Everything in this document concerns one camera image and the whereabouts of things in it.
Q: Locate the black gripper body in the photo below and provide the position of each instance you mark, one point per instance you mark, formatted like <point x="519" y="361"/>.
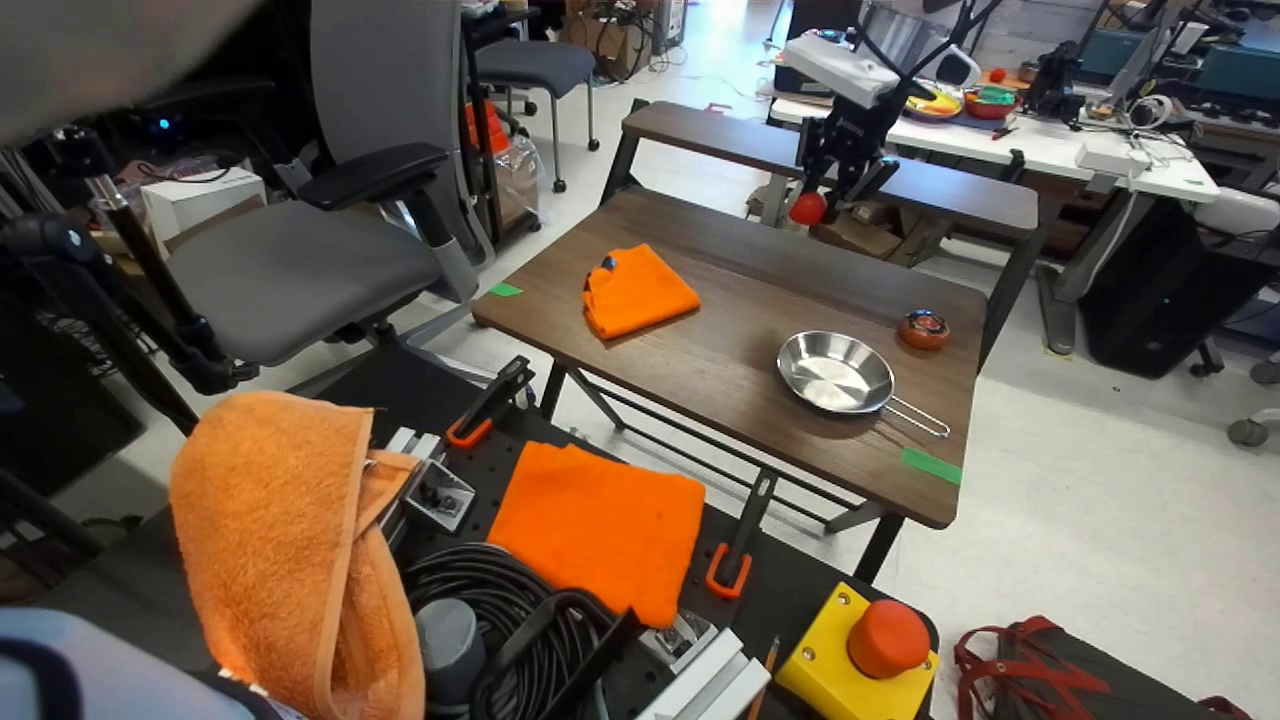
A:
<point x="851" y="136"/>

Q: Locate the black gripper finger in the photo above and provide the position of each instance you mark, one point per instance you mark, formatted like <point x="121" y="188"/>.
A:
<point x="810" y="182"/>
<point x="846" y="188"/>

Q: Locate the small orange fruit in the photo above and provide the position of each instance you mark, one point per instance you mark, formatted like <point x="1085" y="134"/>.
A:
<point x="810" y="208"/>

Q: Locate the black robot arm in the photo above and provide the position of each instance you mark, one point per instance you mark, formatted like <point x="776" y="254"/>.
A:
<point x="911" y="67"/>

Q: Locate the round metal plate pan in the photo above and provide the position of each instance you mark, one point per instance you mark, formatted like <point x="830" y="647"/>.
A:
<point x="851" y="379"/>

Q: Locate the dark wooden bench shelf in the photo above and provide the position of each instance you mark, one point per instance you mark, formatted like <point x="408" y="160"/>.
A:
<point x="981" y="200"/>

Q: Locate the small orange bowl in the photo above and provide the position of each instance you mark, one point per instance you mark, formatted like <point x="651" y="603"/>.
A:
<point x="920" y="331"/>

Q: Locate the dark wooden table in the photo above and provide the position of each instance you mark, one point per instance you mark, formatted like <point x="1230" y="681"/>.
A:
<point x="714" y="371"/>

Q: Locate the folded orange cloth on table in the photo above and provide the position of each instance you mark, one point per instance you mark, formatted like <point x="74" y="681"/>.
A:
<point x="632" y="288"/>

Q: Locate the green tape strip right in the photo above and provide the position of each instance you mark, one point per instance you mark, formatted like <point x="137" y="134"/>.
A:
<point x="928" y="466"/>

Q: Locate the green tape strip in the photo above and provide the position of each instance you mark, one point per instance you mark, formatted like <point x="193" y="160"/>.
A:
<point x="507" y="288"/>
<point x="928" y="466"/>

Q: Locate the grey chair in background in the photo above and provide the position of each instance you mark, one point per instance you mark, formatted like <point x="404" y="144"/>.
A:
<point x="507" y="57"/>

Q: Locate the green tape strip left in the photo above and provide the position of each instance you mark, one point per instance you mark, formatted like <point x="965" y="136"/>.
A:
<point x="507" y="288"/>

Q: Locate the black box under desk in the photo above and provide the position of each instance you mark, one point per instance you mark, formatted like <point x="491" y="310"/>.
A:
<point x="1171" y="286"/>

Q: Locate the black orange clamp right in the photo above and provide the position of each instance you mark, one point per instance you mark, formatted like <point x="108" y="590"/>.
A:
<point x="728" y="564"/>

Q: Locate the black orange clamp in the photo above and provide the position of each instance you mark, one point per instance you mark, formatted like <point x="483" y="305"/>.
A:
<point x="728" y="564"/>
<point x="477" y="419"/>

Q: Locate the flat orange cloth foreground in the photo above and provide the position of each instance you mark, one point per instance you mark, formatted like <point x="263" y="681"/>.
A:
<point x="602" y="526"/>

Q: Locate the black orange clamp left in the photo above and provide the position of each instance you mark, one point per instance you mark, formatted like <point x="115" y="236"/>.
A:
<point x="477" y="419"/>

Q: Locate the grey office chair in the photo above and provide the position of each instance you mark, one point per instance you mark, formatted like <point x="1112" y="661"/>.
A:
<point x="369" y="234"/>

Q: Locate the yellow emergency stop box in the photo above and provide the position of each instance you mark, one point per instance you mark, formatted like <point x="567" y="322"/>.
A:
<point x="863" y="659"/>

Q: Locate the red black bag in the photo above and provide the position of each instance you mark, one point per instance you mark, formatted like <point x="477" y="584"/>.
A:
<point x="1036" y="669"/>

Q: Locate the orange terry towel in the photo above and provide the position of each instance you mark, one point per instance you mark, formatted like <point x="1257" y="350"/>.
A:
<point x="276" y="512"/>

